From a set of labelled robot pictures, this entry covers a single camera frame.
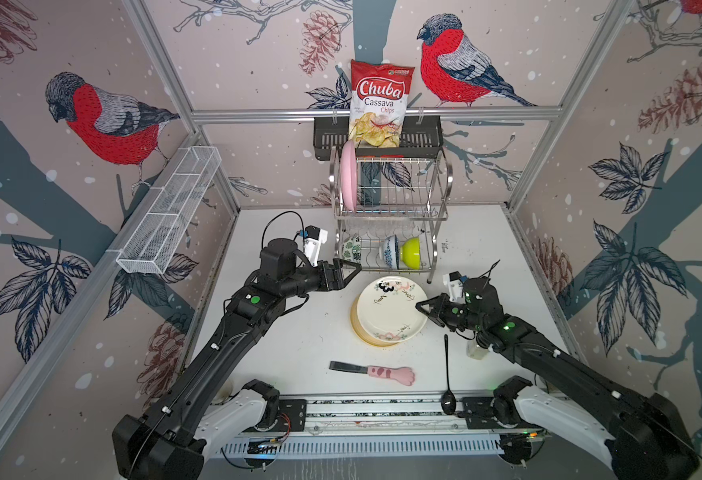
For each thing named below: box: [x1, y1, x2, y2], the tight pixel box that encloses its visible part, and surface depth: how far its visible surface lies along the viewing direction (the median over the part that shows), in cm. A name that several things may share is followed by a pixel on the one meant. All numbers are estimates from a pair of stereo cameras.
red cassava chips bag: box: [348, 59, 415, 149], surface depth 85 cm
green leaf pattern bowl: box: [343, 235, 362, 263], surface depth 101 cm
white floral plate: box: [357, 276, 428, 344], surface depth 83 cm
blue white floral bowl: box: [384, 234, 400, 270], surface depth 92 cm
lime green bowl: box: [400, 237, 421, 270], surface depth 94 cm
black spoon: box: [441, 334, 457, 415], surface depth 77 cm
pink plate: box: [340, 140, 358, 212], surface depth 73 cm
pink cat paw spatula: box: [329, 361, 415, 386], surface depth 81 cm
